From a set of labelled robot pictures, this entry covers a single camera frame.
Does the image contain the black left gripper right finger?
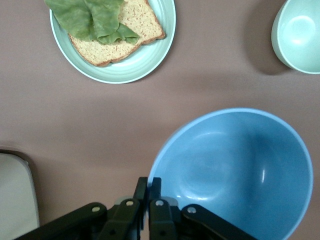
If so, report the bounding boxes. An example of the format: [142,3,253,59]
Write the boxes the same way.
[148,176,258,240]

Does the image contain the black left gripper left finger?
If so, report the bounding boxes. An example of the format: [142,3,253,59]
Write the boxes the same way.
[14,176,149,240]

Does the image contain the blue bowl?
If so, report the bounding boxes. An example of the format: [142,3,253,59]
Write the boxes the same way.
[147,107,314,240]

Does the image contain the pale green bowl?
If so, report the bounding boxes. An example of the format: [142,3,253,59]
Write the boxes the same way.
[271,0,320,75]

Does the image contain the brown table cloth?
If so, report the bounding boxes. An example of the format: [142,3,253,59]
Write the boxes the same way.
[0,0,320,240]

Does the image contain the silver toaster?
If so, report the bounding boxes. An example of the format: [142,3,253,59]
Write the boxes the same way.
[0,149,41,240]

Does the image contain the pale green plate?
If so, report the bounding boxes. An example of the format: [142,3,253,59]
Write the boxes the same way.
[49,0,177,85]

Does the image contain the brown bread slice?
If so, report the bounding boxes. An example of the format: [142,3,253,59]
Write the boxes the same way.
[67,0,167,68]

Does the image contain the green lettuce leaf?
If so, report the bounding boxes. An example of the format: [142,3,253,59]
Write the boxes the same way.
[44,0,141,46]

